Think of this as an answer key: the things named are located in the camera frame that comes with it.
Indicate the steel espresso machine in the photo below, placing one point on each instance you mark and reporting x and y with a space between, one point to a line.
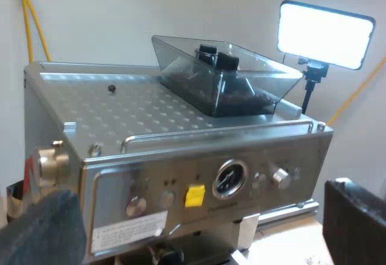
169 144

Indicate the clear bean box with dark lid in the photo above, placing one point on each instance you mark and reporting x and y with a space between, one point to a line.
229 84

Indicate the aluminium rail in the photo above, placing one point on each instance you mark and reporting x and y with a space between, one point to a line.
289 212

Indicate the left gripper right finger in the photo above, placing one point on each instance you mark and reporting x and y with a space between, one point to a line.
359 225

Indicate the metal block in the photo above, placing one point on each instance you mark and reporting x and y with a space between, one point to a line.
247 231

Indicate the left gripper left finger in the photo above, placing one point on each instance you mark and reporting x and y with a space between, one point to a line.
42 231

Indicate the black tripod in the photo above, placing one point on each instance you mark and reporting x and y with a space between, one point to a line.
312 78

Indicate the bright rectangular light panel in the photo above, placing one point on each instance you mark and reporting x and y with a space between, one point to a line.
325 34

